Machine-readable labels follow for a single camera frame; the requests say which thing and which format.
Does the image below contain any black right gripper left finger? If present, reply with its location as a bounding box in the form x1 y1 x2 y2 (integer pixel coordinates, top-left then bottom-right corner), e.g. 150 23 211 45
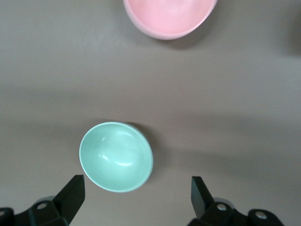
0 174 85 226

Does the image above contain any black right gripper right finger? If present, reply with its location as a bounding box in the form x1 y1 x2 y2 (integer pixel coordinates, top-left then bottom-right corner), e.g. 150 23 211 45
188 176 283 226

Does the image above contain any green bowl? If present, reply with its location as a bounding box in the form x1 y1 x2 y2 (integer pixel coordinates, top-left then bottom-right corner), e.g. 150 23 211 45
79 121 154 193

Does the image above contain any pink bowl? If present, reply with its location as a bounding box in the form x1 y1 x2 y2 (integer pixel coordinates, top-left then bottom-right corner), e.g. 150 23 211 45
122 0 218 40

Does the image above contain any brown table cloth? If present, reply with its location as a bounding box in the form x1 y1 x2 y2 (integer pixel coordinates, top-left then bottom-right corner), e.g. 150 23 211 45
0 0 301 226

